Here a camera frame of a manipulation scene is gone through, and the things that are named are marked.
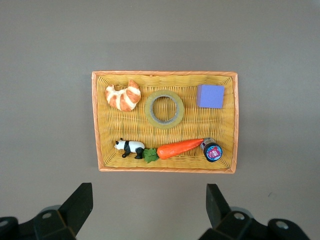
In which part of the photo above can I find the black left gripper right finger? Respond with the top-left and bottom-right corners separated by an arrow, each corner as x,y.
198,183 -> 311,240

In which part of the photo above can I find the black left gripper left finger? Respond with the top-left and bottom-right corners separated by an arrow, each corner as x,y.
0,182 -> 94,240

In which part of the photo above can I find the yellow packing tape roll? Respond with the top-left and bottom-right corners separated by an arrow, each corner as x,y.
144,89 -> 185,130

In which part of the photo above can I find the yellow wicker basket orange rim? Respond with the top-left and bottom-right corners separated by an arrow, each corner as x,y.
91,70 -> 238,174

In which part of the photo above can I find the small jar pink label lid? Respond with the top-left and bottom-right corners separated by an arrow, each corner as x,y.
200,137 -> 223,163

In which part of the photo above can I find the toy orange carrot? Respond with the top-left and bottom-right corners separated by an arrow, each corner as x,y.
142,138 -> 205,164

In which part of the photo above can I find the toy panda figure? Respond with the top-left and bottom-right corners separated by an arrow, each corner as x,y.
114,137 -> 146,160

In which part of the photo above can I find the purple foam cube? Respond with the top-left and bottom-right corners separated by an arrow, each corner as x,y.
196,84 -> 225,109

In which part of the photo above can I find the toy croissant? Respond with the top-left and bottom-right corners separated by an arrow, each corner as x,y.
104,79 -> 142,113

